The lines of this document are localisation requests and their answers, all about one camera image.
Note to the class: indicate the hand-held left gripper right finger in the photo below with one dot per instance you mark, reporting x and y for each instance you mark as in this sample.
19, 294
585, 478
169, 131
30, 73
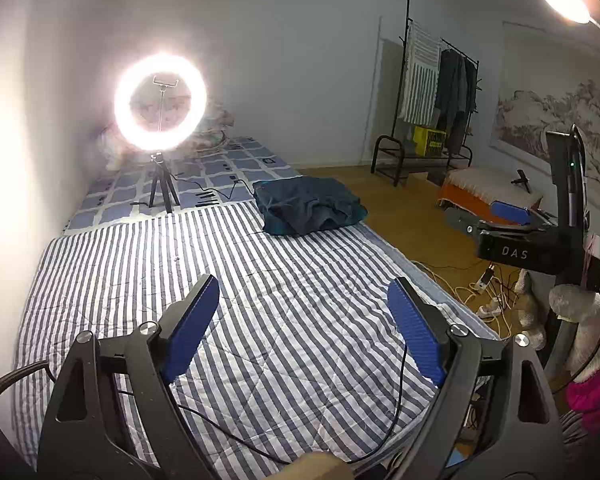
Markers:
417, 330

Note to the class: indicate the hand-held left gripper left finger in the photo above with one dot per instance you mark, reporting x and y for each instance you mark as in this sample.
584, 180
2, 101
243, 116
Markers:
190, 330

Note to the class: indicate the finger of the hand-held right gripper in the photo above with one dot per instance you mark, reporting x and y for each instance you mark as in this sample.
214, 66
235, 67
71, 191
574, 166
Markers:
511, 212
462, 221

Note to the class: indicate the teal plaid fleece shirt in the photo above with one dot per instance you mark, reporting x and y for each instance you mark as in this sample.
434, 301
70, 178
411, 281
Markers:
305, 205

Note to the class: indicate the person's right forearm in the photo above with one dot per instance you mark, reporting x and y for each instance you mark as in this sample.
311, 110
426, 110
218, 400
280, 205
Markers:
590, 330

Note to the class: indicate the dark hanging clothes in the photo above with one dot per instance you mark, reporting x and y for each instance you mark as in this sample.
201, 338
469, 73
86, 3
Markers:
452, 95

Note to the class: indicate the black clothes rack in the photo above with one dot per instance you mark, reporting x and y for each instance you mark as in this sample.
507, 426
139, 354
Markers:
409, 85

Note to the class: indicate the orange bench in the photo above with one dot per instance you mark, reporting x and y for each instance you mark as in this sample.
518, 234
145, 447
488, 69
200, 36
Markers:
460, 201

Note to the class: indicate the small black tripod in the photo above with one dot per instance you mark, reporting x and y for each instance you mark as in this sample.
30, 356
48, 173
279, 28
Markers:
522, 180

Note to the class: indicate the white bench cushion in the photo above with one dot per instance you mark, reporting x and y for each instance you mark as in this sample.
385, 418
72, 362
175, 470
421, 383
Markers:
485, 182

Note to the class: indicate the yellow box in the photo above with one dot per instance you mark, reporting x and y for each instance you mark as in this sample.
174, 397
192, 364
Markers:
430, 140

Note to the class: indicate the grey white striped blanket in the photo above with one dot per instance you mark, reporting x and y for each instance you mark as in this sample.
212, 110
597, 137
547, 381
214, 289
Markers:
280, 300

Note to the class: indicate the white door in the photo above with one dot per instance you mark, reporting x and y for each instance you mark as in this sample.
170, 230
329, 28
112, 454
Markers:
385, 110

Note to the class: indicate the striped hanging towel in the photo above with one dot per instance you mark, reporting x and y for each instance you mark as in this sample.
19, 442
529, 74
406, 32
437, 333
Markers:
420, 85

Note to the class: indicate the rolled floral quilt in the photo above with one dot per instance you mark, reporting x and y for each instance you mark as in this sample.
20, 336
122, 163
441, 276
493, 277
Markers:
215, 130

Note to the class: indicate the phone clamp holder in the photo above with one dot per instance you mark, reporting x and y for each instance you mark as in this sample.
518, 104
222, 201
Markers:
166, 82

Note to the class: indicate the landscape wall painting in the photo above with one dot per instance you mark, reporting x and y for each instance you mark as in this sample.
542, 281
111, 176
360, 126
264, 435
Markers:
530, 110

